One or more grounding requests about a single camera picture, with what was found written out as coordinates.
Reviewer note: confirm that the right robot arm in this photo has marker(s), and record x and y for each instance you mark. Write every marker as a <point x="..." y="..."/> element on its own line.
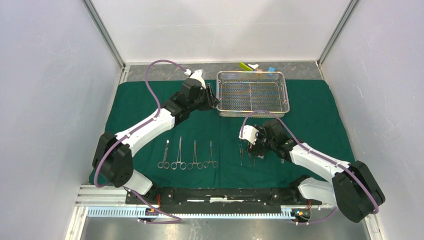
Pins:
<point x="348" y="186"/>

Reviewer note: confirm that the steel forceps with ring handles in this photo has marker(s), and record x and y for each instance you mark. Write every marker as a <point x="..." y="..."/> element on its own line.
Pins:
<point x="179" y="162"/>

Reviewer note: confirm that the yellow-green lego brick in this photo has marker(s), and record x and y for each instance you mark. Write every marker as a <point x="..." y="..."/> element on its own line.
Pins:
<point x="245" y="67"/>

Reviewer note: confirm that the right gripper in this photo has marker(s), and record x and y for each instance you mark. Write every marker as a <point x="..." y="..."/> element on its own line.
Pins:
<point x="253" y="148"/>

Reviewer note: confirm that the green surgical cloth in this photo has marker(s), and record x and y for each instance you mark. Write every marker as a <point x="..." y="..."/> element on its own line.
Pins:
<point x="313" y="118"/>

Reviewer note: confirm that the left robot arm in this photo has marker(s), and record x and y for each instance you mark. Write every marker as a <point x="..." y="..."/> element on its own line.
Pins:
<point x="113" y="159"/>

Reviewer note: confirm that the metal mesh instrument tray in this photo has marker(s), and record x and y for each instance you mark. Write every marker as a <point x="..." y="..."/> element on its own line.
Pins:
<point x="242" y="92"/>

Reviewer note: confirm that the blue small block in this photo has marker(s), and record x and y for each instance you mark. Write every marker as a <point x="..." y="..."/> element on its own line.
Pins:
<point x="271" y="69"/>

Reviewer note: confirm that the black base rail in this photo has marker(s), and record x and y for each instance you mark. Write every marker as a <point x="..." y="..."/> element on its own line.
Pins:
<point x="176" y="204"/>

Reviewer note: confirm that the white small block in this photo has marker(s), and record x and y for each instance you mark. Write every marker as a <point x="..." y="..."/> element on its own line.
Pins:
<point x="253" y="66"/>

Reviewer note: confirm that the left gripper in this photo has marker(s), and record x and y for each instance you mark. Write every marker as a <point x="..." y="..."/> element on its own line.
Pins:
<point x="211" y="101"/>

